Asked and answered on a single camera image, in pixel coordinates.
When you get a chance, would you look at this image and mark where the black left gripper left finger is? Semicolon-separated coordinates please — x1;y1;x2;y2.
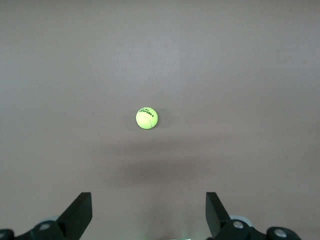
0;191;92;240

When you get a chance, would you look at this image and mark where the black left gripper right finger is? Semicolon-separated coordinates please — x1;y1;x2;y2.
205;191;301;240

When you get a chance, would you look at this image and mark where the yellow-green tennis ball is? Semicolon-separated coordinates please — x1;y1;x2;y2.
135;106;159;130

